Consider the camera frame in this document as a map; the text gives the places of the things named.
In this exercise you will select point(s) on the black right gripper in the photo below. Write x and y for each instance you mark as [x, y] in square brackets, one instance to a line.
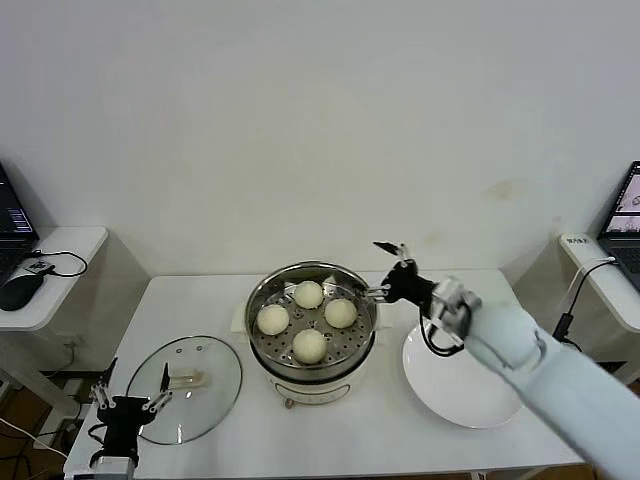
[407, 285]

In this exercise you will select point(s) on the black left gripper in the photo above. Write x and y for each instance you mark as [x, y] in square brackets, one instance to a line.
[122, 415]

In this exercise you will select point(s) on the white steamed baozi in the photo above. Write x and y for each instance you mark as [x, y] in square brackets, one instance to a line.
[307, 294]
[310, 346]
[341, 313]
[272, 320]

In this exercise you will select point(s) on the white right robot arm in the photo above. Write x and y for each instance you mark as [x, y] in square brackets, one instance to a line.
[525, 350]

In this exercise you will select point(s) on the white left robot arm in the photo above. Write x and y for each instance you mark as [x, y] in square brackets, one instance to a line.
[114, 466]

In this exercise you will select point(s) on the stainless steel steamer basket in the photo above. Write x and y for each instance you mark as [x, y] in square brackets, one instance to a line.
[350, 345]

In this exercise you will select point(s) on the white round plate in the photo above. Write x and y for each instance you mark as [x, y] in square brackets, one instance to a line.
[435, 385]

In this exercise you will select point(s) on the cream electric cooker pot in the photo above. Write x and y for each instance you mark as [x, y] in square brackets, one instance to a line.
[310, 387]

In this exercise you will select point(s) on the black computer mouse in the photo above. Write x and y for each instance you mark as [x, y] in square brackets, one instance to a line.
[20, 292]

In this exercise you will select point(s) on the small black QR-code device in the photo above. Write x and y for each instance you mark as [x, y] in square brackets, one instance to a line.
[36, 266]

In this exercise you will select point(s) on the white side desk with mouse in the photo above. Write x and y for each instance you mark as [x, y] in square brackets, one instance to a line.
[70, 240]

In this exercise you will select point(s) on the small printed desk label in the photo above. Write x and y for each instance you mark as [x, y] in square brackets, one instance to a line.
[577, 241]

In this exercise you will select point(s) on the black laptop with dark screen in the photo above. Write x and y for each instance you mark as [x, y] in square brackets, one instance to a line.
[12, 220]

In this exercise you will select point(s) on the white side desk with label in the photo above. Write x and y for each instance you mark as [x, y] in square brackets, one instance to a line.
[615, 300]

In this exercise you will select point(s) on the grey laptop with bright screen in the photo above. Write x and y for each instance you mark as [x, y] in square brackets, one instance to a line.
[625, 210]

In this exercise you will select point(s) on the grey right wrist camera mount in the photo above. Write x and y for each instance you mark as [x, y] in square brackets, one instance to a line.
[452, 300]

